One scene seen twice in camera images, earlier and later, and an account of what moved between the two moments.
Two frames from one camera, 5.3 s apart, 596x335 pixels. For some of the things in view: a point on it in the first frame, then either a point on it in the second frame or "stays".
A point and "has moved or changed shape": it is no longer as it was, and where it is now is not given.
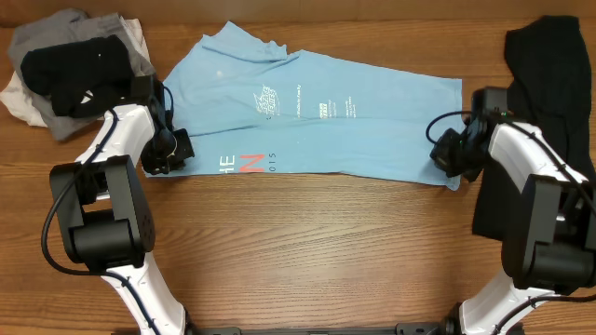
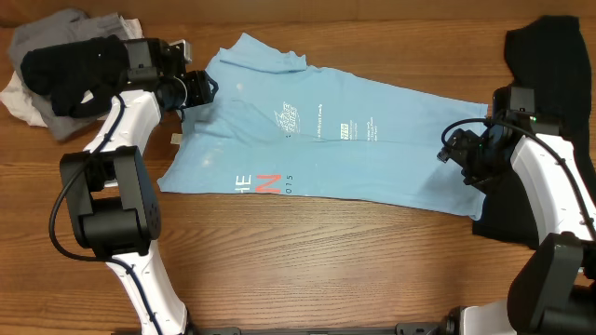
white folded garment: [16, 97] stays
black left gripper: [185, 151] to [199, 93]
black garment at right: [550, 93] stays
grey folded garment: [68, 27] stays
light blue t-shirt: [256, 109] has moved or changed shape
